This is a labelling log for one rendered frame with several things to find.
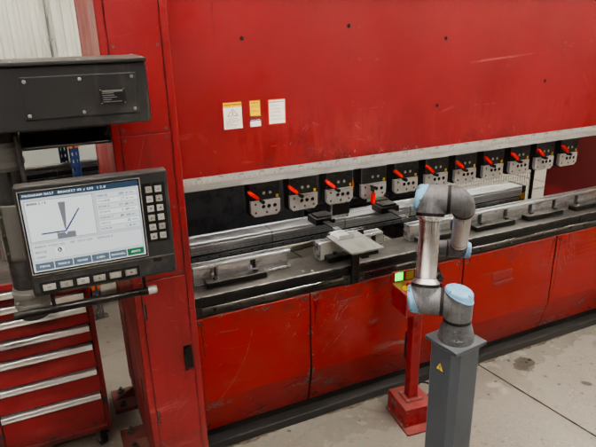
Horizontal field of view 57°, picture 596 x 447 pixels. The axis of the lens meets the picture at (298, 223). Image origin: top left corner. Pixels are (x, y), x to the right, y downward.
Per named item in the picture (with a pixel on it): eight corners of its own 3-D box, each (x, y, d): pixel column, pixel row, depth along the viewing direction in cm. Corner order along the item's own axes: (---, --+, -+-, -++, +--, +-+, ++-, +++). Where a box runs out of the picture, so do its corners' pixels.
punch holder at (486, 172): (482, 179, 315) (484, 151, 309) (472, 176, 322) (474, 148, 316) (502, 176, 320) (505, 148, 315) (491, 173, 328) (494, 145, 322)
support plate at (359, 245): (351, 255, 262) (351, 254, 262) (325, 238, 285) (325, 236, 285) (383, 248, 269) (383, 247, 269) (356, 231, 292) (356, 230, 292)
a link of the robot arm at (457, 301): (473, 325, 222) (475, 295, 217) (438, 322, 225) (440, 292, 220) (472, 311, 232) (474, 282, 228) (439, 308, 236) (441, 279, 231)
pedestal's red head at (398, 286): (405, 317, 271) (407, 285, 265) (390, 303, 285) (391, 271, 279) (441, 310, 277) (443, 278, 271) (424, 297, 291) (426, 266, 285)
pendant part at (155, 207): (34, 298, 173) (11, 188, 160) (35, 283, 183) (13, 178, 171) (177, 271, 189) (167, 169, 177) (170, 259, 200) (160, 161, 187)
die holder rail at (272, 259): (193, 286, 260) (192, 269, 257) (191, 282, 265) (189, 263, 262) (290, 267, 280) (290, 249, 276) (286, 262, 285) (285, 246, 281)
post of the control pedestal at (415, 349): (408, 399, 296) (413, 310, 278) (403, 394, 301) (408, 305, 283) (417, 397, 298) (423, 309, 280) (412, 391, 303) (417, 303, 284)
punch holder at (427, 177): (425, 189, 299) (427, 159, 294) (415, 185, 306) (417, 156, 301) (447, 185, 305) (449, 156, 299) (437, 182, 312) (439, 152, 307)
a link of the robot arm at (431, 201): (442, 319, 222) (451, 184, 219) (404, 315, 226) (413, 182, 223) (442, 313, 234) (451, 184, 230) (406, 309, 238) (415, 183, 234)
